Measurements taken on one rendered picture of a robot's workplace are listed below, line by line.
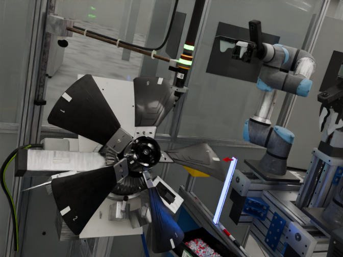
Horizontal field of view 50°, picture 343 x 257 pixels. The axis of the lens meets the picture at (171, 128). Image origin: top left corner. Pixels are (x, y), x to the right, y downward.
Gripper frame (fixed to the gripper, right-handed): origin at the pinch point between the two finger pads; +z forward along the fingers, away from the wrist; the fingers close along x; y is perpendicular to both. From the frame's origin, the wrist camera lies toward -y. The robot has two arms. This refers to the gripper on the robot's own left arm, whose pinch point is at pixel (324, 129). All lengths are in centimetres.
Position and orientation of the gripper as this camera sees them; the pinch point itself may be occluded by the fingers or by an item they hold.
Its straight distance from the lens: 149.6
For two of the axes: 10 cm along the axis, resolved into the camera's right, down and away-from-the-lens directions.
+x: -4.1, -3.7, 8.3
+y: 8.8, 0.7, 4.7
